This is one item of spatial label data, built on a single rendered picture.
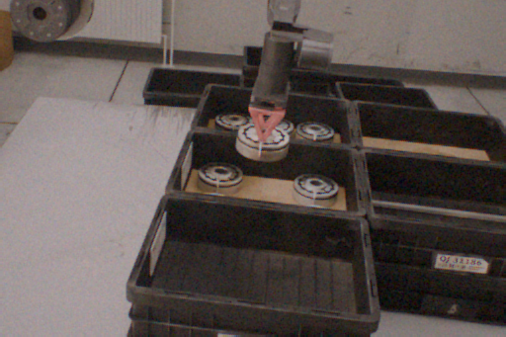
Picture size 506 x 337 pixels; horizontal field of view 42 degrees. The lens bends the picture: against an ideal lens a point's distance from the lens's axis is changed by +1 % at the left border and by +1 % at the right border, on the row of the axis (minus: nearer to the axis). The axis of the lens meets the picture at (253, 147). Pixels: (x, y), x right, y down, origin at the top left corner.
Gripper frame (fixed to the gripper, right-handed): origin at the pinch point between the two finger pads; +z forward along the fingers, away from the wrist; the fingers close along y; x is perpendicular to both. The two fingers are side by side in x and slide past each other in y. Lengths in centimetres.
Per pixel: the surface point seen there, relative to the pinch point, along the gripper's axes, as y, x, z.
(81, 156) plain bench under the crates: 41, 50, 39
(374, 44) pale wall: 331, -58, 82
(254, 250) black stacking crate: -9.6, -2.5, 21.8
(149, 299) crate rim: -38.3, 12.0, 13.4
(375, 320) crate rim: -36.8, -22.5, 10.2
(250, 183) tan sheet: 16.7, 1.4, 22.4
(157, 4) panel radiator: 301, 90, 72
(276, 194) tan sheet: 13.4, -5.0, 22.0
